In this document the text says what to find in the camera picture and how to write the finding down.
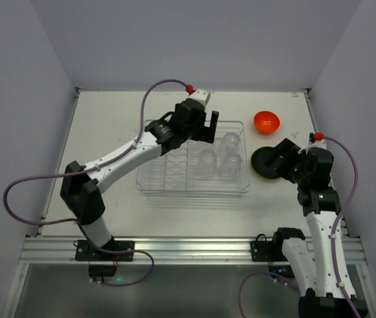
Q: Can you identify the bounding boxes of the black plate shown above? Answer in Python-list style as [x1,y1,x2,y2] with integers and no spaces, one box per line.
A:
[251,146,285,180]

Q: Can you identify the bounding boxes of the clear glass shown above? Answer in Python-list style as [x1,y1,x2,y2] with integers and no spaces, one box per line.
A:
[196,149,217,179]
[219,132,240,153]
[220,152,242,179]

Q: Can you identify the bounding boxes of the orange bowl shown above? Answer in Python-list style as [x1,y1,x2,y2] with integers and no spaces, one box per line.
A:
[254,111,280,134]

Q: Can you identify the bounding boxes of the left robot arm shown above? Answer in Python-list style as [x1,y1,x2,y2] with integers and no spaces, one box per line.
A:
[60,98,219,248]

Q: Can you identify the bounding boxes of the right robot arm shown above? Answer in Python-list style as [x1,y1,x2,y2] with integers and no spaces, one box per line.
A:
[263,134,369,317]

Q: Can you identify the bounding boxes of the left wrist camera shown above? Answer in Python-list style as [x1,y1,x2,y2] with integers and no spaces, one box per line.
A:
[188,89,211,107]

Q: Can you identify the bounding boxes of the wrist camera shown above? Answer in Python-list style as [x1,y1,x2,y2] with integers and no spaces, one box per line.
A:
[188,89,211,107]
[306,132,327,150]

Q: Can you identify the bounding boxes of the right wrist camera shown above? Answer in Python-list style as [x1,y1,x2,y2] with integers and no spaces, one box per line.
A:
[306,132,327,150]

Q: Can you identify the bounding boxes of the white wire dish rack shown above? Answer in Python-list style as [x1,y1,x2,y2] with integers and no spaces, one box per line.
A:
[136,121,250,197]

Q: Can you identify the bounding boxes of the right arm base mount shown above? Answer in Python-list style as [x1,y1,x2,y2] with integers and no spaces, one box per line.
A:
[250,233,286,262]

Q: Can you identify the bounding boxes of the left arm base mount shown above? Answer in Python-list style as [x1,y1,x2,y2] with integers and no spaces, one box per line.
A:
[73,240,135,262]

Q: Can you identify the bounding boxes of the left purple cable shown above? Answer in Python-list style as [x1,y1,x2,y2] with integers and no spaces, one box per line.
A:
[3,79,194,288]

